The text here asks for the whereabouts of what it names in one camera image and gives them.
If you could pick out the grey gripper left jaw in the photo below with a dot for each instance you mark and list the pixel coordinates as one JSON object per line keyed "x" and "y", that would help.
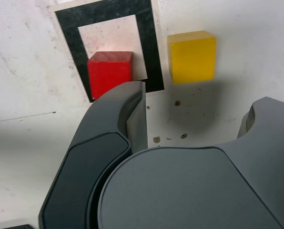
{"x": 84, "y": 167}

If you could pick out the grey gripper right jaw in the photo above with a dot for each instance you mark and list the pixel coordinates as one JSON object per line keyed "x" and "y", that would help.
{"x": 192, "y": 190}

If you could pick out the red cube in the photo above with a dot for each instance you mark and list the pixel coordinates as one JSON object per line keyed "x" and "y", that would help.
{"x": 108, "y": 71}

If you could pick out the yellow cube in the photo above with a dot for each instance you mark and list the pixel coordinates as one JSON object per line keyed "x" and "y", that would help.
{"x": 192, "y": 59}

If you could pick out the black tape square outline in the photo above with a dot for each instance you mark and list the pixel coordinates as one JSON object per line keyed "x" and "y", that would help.
{"x": 68, "y": 35}

